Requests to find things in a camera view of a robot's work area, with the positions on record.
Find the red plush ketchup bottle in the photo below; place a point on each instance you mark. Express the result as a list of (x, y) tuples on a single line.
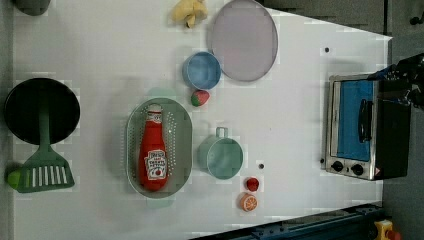
[(153, 163)]

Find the grey-green oval strainer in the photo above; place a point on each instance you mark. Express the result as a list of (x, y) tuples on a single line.
[(177, 136)]

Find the plush strawberry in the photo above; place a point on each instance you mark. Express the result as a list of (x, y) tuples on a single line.
[(199, 98)]

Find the teal green mug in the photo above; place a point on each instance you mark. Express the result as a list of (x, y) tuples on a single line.
[(220, 156)]

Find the blue bowl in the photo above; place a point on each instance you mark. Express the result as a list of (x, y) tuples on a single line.
[(201, 71)]

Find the small red toy fruit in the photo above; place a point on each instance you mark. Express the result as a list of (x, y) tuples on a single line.
[(252, 184)]

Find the lilac round plate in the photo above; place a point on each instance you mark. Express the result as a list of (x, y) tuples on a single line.
[(244, 39)]

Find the toy orange slice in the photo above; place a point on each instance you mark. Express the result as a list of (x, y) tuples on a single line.
[(248, 202)]

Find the yellow plush banana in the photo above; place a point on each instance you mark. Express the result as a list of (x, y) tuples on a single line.
[(189, 11)]

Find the silver black toaster oven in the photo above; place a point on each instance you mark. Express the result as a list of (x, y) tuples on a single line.
[(368, 128)]

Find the green slotted spatula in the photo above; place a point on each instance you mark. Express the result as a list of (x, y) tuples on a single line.
[(45, 170)]

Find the black frying pan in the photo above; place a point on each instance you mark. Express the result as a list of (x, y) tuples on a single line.
[(28, 100)]

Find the yellow red toy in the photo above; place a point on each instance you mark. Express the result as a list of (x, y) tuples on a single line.
[(385, 231)]

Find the small green toy fruit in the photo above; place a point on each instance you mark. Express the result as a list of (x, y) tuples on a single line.
[(13, 179)]

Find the dark grey cylinder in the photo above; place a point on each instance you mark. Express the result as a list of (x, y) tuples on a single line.
[(32, 7)]

